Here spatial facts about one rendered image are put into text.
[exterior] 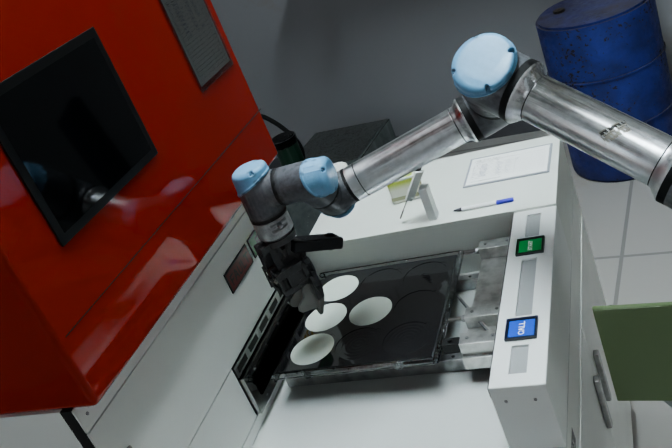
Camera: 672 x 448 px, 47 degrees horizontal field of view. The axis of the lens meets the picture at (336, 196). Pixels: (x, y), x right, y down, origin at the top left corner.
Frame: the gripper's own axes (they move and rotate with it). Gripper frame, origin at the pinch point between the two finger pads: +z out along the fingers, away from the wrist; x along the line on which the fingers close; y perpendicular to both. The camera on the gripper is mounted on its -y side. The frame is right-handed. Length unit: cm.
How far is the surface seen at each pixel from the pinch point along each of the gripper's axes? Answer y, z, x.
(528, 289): -27.5, 1.7, 33.6
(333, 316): -3.3, 7.3, -5.5
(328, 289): -8.6, 7.3, -16.3
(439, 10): -197, 18, -208
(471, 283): -32.6, 13.5, 6.3
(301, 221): -73, 75, -197
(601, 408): -39, 43, 30
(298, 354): 8.8, 7.3, -1.2
